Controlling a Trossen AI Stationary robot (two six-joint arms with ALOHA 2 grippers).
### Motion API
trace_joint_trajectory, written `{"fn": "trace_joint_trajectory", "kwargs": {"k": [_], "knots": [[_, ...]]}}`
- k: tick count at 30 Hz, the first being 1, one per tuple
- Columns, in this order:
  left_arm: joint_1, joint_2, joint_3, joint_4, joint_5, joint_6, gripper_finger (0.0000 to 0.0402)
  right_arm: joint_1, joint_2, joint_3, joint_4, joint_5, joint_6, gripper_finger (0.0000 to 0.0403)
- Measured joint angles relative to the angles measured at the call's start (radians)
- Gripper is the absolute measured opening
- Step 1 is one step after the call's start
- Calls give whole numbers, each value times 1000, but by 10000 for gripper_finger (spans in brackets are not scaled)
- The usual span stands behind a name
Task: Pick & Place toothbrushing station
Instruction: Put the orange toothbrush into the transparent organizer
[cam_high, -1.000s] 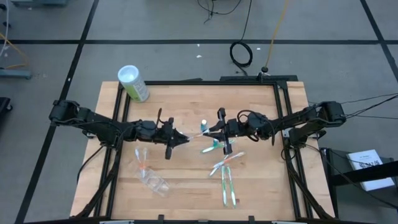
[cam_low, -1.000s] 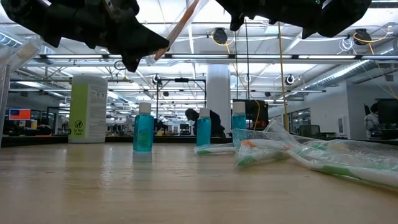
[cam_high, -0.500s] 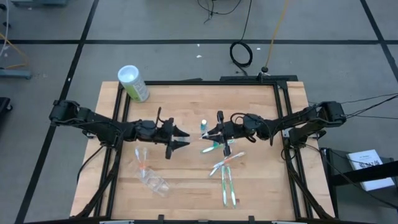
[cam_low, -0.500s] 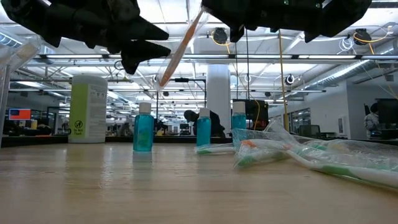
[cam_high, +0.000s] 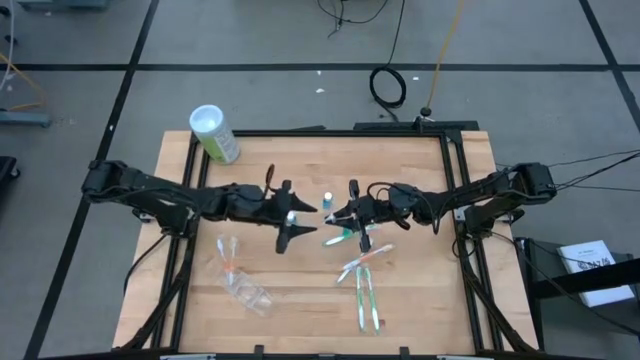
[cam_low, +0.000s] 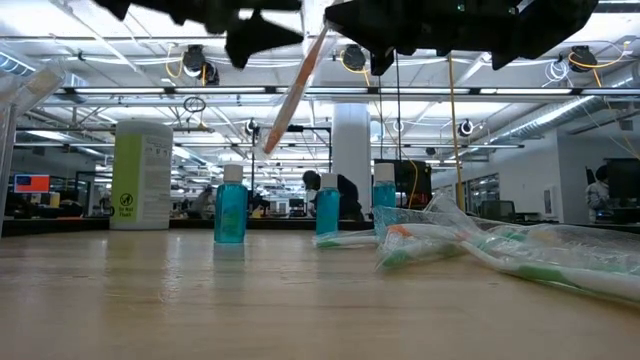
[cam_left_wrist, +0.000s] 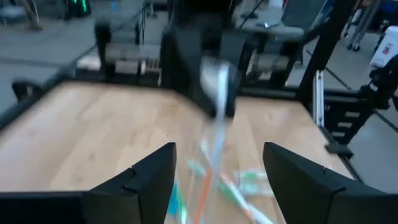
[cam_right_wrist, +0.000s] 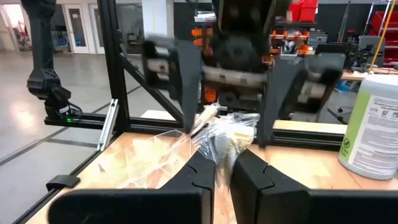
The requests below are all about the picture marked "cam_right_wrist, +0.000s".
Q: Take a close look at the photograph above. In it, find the orange black machine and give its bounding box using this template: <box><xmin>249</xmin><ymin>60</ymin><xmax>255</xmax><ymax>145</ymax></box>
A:
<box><xmin>191</xmin><ymin>26</ymin><xmax>312</xmax><ymax>105</ymax></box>

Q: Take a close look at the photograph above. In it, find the white green wipes canister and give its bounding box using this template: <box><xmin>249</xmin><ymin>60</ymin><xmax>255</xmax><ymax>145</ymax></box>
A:
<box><xmin>338</xmin><ymin>73</ymin><xmax>398</xmax><ymax>180</ymax></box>

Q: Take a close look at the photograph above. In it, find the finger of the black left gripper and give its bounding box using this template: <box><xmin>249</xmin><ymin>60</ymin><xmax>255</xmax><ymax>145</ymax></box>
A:
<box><xmin>256</xmin><ymin>57</ymin><xmax>309</xmax><ymax>147</ymax></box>
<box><xmin>174</xmin><ymin>40</ymin><xmax>203</xmax><ymax>134</ymax></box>

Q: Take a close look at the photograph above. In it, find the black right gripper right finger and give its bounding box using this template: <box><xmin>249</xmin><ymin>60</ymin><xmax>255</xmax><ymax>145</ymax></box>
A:
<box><xmin>229</xmin><ymin>148</ymin><xmax>398</xmax><ymax>224</ymax></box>

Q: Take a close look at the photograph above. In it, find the wooden desk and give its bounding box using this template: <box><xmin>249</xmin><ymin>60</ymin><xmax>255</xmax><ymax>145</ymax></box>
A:
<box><xmin>340</xmin><ymin>70</ymin><xmax>398</xmax><ymax>82</ymax></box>

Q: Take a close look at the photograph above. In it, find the red storage bin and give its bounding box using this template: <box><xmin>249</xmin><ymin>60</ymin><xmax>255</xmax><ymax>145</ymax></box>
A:
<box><xmin>289</xmin><ymin>0</ymin><xmax>318</xmax><ymax>22</ymax></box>

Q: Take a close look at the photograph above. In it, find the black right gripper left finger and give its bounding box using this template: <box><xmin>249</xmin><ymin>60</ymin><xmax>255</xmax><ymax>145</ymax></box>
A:
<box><xmin>47</xmin><ymin>150</ymin><xmax>216</xmax><ymax>224</ymax></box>

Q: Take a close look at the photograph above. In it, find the white glass door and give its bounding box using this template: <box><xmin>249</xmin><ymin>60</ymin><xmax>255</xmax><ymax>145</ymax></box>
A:
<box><xmin>88</xmin><ymin>4</ymin><xmax>106</xmax><ymax>55</ymax></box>
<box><xmin>62</xmin><ymin>4</ymin><xmax>91</xmax><ymax>54</ymax></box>

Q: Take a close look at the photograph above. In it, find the grey office chair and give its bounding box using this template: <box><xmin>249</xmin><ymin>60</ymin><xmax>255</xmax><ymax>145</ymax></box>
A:
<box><xmin>359</xmin><ymin>34</ymin><xmax>385</xmax><ymax>68</ymax></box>

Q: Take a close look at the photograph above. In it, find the yellow hanging cable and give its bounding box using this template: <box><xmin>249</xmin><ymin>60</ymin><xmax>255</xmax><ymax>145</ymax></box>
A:
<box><xmin>368</xmin><ymin>0</ymin><xmax>398</xmax><ymax>74</ymax></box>

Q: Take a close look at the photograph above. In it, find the red shelf rack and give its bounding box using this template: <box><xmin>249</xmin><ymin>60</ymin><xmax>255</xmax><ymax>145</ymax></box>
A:
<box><xmin>369</xmin><ymin>11</ymin><xmax>398</xmax><ymax>65</ymax></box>

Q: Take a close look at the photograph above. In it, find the clear plastic zip bag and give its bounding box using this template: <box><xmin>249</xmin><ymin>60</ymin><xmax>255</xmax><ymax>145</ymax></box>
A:
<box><xmin>191</xmin><ymin>111</ymin><xmax>261</xmax><ymax>187</ymax></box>
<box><xmin>90</xmin><ymin>129</ymin><xmax>198</xmax><ymax>190</ymax></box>

